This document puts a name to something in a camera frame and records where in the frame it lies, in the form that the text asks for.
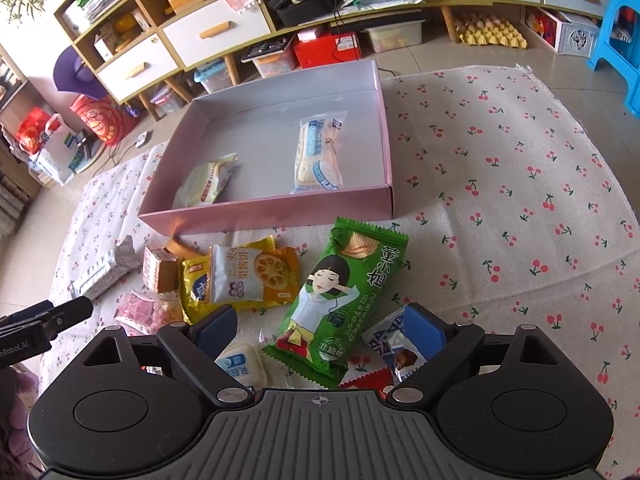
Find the blue lid storage box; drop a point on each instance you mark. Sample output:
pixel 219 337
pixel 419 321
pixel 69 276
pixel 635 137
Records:
pixel 212 75

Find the green chip packet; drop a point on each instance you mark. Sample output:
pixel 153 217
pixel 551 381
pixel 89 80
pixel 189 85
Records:
pixel 320 305

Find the person's fuzzy clothing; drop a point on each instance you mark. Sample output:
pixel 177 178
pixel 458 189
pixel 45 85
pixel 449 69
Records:
pixel 17 410

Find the small white blue packet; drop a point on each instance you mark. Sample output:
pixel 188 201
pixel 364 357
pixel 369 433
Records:
pixel 240 362

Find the small clear storage box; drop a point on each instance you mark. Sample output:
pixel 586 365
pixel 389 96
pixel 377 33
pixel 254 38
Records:
pixel 167 99

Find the clear storage box yellow contents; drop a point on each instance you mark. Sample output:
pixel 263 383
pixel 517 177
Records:
pixel 392 37

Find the silver snack packet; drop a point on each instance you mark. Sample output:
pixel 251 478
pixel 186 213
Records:
pixel 102 270

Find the red shiny bag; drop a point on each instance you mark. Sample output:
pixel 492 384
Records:
pixel 32 132

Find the pink snack packet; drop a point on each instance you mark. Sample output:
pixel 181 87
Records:
pixel 145 310

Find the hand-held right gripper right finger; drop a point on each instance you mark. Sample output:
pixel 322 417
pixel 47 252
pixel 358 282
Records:
pixel 425 327

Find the wooden side shelf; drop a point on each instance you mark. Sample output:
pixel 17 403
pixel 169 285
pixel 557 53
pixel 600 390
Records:
pixel 10 85

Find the brown wafer packet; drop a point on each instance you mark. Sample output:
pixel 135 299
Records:
pixel 160 267

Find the blue plastic stool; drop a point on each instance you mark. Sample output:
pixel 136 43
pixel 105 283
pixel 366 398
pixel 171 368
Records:
pixel 612 35

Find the red patterned bag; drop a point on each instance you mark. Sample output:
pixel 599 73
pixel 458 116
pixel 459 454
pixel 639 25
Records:
pixel 105 120

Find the orange snack packet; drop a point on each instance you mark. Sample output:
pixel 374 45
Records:
pixel 182 248

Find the pink cardboard box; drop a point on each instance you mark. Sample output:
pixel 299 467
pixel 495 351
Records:
pixel 260 120

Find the white plastic bag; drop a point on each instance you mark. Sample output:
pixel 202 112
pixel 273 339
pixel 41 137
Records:
pixel 57 160

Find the purple hat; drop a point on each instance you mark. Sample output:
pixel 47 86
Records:
pixel 75 72

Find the orange white biscuit packet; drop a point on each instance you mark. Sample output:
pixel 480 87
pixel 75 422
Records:
pixel 255 272

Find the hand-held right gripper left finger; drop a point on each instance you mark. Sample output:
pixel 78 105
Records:
pixel 220 325

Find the cherry print cloth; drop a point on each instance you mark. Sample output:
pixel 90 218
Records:
pixel 500 210

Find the small white device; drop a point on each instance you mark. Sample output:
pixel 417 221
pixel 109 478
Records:
pixel 141 139

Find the red white snack packet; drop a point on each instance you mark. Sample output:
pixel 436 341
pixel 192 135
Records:
pixel 365 377

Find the silver blue chocolate packet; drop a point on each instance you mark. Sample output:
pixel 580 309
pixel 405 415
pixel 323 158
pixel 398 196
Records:
pixel 387 342

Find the black flat device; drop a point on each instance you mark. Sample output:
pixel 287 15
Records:
pixel 267 49

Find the yellow egg tray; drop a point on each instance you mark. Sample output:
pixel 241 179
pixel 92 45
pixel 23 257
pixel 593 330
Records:
pixel 490 32

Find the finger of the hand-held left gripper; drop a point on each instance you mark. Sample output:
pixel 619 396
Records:
pixel 72 312
pixel 27 312

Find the grey curtain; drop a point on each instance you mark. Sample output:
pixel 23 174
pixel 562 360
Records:
pixel 12 200

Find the yellow white snack packet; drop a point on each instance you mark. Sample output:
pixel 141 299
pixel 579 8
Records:
pixel 207 182

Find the white plastic crate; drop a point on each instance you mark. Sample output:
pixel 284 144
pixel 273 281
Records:
pixel 577 37

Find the red toy box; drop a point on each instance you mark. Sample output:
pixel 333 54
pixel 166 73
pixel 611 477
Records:
pixel 542 27

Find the long white blue bread packet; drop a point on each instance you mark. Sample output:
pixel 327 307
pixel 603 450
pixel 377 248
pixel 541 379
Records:
pixel 317 155

